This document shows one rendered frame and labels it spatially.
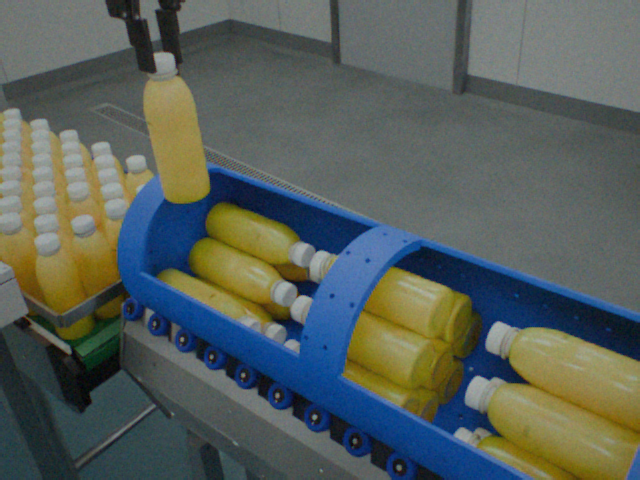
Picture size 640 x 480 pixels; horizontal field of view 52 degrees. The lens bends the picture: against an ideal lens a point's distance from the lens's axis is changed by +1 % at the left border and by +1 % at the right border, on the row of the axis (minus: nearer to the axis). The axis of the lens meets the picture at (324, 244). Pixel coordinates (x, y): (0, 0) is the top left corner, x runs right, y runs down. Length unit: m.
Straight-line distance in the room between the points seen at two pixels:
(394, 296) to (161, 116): 0.40
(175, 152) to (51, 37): 4.73
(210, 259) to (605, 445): 0.68
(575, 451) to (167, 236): 0.74
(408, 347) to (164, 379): 0.57
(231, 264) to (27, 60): 4.61
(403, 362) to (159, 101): 0.48
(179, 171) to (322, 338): 0.33
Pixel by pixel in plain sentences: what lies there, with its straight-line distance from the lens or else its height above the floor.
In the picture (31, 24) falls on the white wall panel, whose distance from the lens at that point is 5.60.
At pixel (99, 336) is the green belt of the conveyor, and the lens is 1.36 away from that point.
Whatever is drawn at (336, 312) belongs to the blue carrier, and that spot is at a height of 1.19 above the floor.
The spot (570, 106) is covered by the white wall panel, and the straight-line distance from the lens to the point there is 4.45.
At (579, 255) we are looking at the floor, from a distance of 3.15.
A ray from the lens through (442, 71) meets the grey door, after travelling 4.85.
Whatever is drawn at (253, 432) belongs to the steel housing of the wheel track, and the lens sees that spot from 1.14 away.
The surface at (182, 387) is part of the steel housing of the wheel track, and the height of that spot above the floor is 0.87.
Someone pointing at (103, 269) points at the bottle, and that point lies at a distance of 1.33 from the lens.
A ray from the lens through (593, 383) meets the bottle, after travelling 0.79.
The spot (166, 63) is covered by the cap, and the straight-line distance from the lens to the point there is 0.95.
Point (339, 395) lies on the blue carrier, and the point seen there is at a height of 1.09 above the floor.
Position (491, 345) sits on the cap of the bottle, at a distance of 0.84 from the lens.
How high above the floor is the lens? 1.72
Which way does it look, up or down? 33 degrees down
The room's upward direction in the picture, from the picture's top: 4 degrees counter-clockwise
